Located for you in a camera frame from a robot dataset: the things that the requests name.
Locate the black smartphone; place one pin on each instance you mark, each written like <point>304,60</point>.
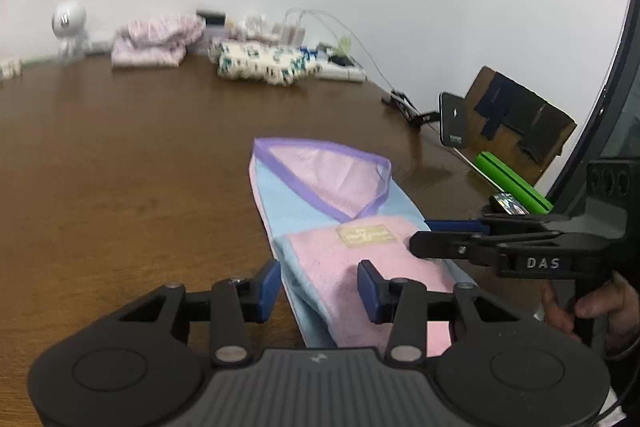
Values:
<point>506,204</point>

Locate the white round robot toy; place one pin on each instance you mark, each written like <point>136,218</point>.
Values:
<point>68,24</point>

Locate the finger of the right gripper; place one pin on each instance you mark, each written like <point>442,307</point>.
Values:
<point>460,246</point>
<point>496,224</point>

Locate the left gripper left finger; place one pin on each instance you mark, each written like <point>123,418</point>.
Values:
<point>146,363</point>

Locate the brown cardboard box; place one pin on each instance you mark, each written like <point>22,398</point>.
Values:
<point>514,124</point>

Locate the person right hand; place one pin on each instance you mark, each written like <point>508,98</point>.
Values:
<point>617,301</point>

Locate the green plastic object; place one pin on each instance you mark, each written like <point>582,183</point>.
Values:
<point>511,182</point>

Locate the small green bottle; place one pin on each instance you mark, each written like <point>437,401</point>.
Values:
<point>344,45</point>

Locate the cream teal floral garment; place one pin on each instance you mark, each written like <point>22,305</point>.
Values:
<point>253,60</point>

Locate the black charger block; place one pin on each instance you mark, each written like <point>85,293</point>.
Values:
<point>212,18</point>

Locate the white small power strip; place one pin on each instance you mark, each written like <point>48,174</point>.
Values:
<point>10,68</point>

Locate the pink floral folded garment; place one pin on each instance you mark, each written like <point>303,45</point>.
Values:
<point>158,42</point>

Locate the dark green tissue box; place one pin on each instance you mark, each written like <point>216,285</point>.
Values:
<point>254,27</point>

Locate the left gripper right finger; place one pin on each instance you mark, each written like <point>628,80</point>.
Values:
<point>487,364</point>

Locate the white charger adapters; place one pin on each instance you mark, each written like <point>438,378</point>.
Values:
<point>292,35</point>

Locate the pink blue garment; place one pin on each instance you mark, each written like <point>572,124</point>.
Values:
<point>326,207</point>

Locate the grey wireless charger stand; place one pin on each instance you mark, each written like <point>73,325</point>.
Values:
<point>453,120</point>

